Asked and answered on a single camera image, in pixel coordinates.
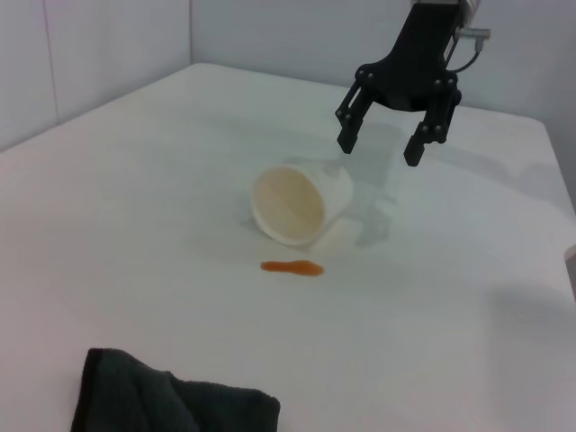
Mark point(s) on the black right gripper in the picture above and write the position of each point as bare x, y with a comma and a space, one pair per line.
423, 54

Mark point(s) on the white paper cup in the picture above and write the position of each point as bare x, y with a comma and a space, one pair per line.
292, 202

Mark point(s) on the dark cloth rag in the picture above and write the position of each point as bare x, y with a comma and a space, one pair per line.
157, 396

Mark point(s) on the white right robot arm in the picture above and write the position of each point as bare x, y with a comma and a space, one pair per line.
470, 6

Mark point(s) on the orange-brown liquid stain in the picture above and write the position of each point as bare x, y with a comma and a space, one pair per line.
292, 267

